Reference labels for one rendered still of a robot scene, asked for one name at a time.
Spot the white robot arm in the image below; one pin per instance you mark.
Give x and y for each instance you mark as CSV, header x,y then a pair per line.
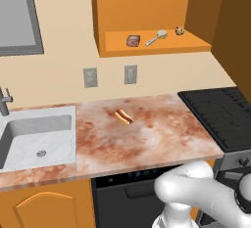
x,y
196,189

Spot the pink bar soap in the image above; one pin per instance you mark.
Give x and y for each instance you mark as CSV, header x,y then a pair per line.
x,y
133,40

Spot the white dish brush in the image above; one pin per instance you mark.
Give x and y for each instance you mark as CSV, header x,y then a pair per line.
x,y
157,37

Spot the orange cabinet door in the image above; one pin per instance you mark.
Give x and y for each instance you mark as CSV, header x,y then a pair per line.
x,y
232,33

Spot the hot dog in bun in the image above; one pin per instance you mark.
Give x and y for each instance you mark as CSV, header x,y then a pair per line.
x,y
124,116

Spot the small spotted round object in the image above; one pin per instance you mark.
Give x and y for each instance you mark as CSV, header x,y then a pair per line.
x,y
179,30

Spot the black hob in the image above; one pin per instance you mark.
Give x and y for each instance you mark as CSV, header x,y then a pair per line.
x,y
217,116

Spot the white kitchen sink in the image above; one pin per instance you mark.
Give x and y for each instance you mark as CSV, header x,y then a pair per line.
x,y
37,139

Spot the black dishwasher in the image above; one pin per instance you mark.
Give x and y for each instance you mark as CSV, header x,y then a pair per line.
x,y
125,199

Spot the grey tap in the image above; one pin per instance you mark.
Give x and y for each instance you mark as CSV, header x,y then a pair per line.
x,y
4,103

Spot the grey oven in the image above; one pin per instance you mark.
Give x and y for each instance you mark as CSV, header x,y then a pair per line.
x,y
233,173

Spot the black oven knob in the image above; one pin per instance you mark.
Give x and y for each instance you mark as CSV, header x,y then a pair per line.
x,y
243,161

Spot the orange base cupboard door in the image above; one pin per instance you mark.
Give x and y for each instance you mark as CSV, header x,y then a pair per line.
x,y
44,210

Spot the grey framed window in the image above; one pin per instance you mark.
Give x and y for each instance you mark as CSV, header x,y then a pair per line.
x,y
18,15

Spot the grey wall switch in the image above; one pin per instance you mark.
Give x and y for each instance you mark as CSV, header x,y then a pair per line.
x,y
130,74

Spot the grey wall socket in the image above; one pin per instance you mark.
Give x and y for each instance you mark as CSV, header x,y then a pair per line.
x,y
90,77

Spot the orange open wall cabinet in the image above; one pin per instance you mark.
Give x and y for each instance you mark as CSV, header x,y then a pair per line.
x,y
147,13

